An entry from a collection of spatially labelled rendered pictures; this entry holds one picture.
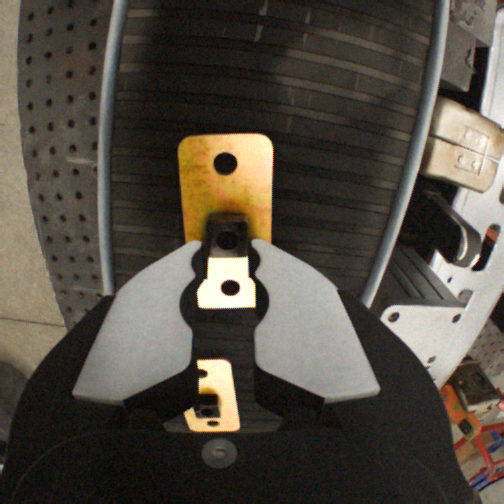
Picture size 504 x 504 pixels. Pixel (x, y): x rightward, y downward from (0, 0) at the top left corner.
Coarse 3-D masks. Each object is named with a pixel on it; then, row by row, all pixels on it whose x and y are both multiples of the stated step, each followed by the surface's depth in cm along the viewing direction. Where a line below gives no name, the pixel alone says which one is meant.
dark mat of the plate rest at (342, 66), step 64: (192, 0) 10; (256, 0) 10; (320, 0) 10; (384, 0) 10; (128, 64) 11; (192, 64) 11; (256, 64) 11; (320, 64) 11; (384, 64) 11; (128, 128) 12; (192, 128) 12; (256, 128) 12; (320, 128) 13; (384, 128) 13; (128, 192) 13; (320, 192) 14; (384, 192) 14; (128, 256) 15; (320, 256) 15; (256, 320) 17
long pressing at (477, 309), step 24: (480, 72) 25; (480, 96) 26; (456, 192) 31; (480, 216) 33; (432, 264) 35; (456, 288) 38; (480, 288) 38; (480, 312) 40; (456, 336) 42; (456, 360) 45
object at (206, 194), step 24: (192, 144) 12; (216, 144) 12; (240, 144) 12; (264, 144) 13; (192, 168) 13; (240, 168) 13; (264, 168) 13; (192, 192) 13; (216, 192) 13; (240, 192) 13; (264, 192) 13; (192, 216) 14; (216, 216) 14; (240, 216) 14; (264, 216) 14; (192, 240) 14; (216, 240) 13; (240, 240) 13; (264, 240) 15; (216, 264) 15; (240, 264) 15; (216, 288) 16; (240, 288) 16
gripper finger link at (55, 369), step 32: (96, 320) 8; (64, 352) 7; (32, 384) 6; (64, 384) 6; (32, 416) 5; (64, 416) 5; (96, 416) 5; (128, 416) 6; (32, 448) 4; (0, 480) 3
